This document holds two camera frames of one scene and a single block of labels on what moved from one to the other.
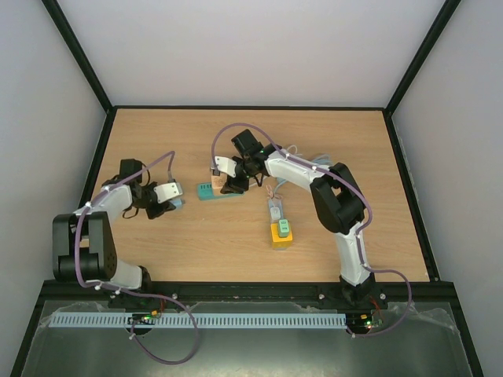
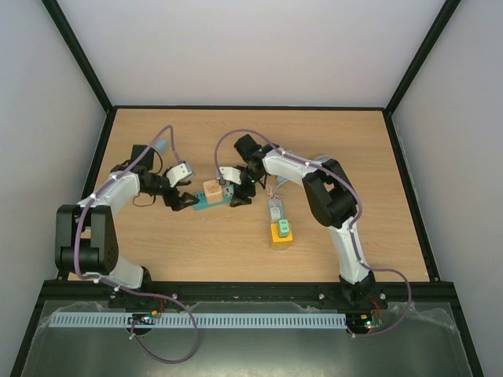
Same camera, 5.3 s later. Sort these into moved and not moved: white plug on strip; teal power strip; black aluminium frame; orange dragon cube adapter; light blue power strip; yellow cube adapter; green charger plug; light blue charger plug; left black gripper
Moved: orange dragon cube adapter; left black gripper; teal power strip; light blue charger plug
Not moved: white plug on strip; yellow cube adapter; light blue power strip; black aluminium frame; green charger plug
